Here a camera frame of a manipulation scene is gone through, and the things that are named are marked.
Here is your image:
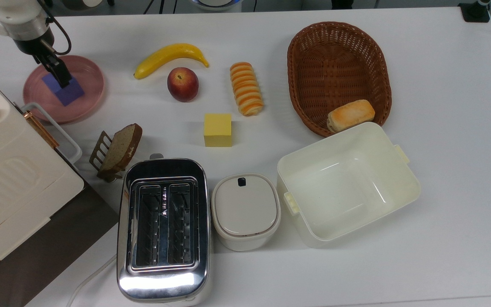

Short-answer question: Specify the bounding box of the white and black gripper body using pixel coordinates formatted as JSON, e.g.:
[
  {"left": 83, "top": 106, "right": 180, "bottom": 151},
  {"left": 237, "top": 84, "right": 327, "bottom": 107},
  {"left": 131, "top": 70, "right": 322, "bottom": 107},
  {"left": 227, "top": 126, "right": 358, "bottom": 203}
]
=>
[{"left": 0, "top": 15, "right": 57, "bottom": 64}]

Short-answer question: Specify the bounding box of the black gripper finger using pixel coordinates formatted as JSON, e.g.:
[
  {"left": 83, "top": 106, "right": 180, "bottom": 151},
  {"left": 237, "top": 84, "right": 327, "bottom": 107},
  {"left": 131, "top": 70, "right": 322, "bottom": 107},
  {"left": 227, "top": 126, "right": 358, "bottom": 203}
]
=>
[
  {"left": 35, "top": 52, "right": 54, "bottom": 74},
  {"left": 47, "top": 55, "right": 74, "bottom": 89}
]

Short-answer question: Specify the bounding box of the purple cube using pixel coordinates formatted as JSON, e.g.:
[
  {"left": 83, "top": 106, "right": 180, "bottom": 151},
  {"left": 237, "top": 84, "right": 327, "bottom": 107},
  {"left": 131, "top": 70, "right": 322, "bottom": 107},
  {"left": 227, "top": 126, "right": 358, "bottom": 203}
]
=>
[{"left": 42, "top": 72, "right": 85, "bottom": 107}]

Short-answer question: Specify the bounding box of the white and blue robot base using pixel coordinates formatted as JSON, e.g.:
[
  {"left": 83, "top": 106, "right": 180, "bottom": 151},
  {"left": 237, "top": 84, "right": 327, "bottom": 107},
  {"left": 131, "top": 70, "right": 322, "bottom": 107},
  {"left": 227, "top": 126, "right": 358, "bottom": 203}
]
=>
[{"left": 194, "top": 0, "right": 243, "bottom": 12}]

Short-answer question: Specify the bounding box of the yellow cube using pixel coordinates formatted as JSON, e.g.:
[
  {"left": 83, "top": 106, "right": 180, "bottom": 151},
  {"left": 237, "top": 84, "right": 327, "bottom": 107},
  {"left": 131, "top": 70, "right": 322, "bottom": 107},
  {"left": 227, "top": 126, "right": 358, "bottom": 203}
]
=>
[{"left": 204, "top": 113, "right": 232, "bottom": 148}]

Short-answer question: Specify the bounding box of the pink plate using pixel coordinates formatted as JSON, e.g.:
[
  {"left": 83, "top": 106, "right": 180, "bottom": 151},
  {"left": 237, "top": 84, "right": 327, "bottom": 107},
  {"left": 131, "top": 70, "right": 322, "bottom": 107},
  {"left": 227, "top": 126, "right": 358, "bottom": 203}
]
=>
[{"left": 23, "top": 55, "right": 105, "bottom": 125}]

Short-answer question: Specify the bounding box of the copper latch strip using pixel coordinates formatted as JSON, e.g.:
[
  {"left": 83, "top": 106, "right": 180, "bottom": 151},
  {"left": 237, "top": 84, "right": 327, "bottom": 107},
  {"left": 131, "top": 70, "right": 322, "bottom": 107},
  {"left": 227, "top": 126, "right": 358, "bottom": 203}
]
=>
[{"left": 24, "top": 110, "right": 60, "bottom": 149}]

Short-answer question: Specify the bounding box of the brown toast rack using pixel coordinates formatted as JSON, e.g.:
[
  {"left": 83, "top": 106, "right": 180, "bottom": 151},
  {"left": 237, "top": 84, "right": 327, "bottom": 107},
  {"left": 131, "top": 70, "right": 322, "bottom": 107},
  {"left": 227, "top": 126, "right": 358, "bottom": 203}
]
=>
[{"left": 89, "top": 131, "right": 127, "bottom": 183}]

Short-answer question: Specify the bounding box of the brown bread slice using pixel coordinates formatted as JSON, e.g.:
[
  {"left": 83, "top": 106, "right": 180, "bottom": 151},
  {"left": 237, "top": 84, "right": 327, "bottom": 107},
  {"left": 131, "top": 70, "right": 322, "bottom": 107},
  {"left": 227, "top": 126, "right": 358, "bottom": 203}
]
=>
[{"left": 99, "top": 123, "right": 143, "bottom": 173}]

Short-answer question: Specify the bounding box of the yellow banana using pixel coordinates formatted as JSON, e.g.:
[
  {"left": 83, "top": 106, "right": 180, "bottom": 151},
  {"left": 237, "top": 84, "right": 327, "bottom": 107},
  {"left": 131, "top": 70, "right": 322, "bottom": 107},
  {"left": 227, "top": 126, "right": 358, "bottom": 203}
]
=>
[{"left": 133, "top": 43, "right": 210, "bottom": 80}]

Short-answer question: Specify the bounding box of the red peach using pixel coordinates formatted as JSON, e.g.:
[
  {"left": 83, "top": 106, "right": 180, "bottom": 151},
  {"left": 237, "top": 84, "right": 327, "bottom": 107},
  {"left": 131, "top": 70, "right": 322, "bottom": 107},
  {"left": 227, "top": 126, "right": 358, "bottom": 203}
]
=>
[{"left": 167, "top": 67, "right": 199, "bottom": 103}]

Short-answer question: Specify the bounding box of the striped orange bread roll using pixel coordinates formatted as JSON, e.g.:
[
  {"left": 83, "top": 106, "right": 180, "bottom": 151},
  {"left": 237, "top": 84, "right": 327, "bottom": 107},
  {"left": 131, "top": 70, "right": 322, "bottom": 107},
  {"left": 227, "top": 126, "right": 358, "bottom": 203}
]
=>
[{"left": 230, "top": 62, "right": 265, "bottom": 116}]

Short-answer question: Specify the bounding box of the small white lidded container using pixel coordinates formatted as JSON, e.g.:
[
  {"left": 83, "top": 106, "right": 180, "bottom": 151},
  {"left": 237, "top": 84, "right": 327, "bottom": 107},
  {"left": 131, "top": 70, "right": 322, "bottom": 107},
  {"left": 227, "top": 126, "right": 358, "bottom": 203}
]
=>
[{"left": 211, "top": 173, "right": 282, "bottom": 252}]

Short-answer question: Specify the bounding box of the chrome two-slot toaster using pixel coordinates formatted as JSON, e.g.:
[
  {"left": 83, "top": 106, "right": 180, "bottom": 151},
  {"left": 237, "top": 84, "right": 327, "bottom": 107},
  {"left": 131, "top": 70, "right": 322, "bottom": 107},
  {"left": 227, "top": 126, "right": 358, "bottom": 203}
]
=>
[{"left": 116, "top": 153, "right": 212, "bottom": 305}]

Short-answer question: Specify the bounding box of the brown wicker basket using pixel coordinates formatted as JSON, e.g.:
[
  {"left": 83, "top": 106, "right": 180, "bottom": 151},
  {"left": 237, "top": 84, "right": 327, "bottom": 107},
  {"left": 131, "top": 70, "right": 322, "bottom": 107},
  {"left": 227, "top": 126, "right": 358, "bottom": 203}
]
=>
[{"left": 287, "top": 21, "right": 393, "bottom": 138}]

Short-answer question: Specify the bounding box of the toasted square bun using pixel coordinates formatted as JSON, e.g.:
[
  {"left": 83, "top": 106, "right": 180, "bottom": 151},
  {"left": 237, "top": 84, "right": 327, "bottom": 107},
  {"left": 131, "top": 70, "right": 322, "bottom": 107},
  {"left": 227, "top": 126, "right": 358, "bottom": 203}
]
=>
[{"left": 327, "top": 99, "right": 375, "bottom": 133}]

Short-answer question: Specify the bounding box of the cream open plastic bin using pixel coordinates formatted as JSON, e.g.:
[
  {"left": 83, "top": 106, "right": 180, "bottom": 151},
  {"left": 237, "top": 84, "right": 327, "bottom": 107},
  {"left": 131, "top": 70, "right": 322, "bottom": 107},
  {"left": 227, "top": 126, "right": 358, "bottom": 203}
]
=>
[{"left": 277, "top": 122, "right": 422, "bottom": 249}]

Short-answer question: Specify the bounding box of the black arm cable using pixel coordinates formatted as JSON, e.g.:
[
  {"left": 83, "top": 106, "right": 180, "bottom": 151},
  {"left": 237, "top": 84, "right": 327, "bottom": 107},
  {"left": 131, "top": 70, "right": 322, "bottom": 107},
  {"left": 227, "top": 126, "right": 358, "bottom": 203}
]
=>
[{"left": 37, "top": 0, "right": 72, "bottom": 56}]

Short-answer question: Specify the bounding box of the white cabinet handle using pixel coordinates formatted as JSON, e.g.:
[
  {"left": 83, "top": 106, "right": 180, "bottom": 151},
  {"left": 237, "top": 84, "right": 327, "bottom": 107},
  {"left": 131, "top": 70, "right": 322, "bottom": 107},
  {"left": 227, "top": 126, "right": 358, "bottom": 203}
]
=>
[{"left": 22, "top": 102, "right": 83, "bottom": 166}]

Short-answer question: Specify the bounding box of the white toaster cable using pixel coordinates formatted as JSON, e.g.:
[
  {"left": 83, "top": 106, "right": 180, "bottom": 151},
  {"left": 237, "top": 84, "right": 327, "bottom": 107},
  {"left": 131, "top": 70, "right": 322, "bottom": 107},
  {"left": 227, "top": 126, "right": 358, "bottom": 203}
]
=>
[{"left": 66, "top": 255, "right": 117, "bottom": 307}]

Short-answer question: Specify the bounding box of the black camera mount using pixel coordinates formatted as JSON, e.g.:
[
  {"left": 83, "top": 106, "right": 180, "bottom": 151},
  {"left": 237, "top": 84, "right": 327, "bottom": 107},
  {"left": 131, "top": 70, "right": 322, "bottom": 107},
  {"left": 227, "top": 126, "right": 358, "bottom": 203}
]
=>
[{"left": 459, "top": 0, "right": 491, "bottom": 23}]

